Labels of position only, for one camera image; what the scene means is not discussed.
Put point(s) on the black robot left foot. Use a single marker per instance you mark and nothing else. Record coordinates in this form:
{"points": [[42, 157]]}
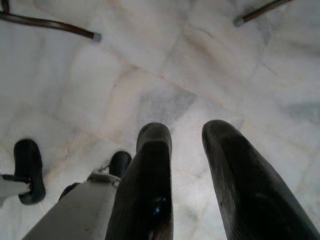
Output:
{"points": [[27, 160]]}

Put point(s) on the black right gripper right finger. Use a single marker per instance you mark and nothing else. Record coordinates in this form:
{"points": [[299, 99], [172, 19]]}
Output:
{"points": [[250, 190]]}

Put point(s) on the black robot foot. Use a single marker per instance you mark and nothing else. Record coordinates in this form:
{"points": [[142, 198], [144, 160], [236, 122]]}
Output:
{"points": [[120, 162], [27, 160]]}

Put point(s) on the grey robot right leg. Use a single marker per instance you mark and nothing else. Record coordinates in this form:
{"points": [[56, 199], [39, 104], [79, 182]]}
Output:
{"points": [[75, 212]]}

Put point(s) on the black robot right foot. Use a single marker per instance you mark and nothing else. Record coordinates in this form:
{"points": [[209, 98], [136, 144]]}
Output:
{"points": [[120, 162]]}

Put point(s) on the grey robot left leg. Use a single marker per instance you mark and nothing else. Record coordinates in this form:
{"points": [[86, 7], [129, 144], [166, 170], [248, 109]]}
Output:
{"points": [[10, 187]]}

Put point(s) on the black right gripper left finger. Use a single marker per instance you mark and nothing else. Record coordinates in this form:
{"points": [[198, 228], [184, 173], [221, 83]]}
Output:
{"points": [[147, 190]]}

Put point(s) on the grey robot leg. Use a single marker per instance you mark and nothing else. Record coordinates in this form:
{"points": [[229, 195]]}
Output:
{"points": [[10, 187], [75, 212]]}

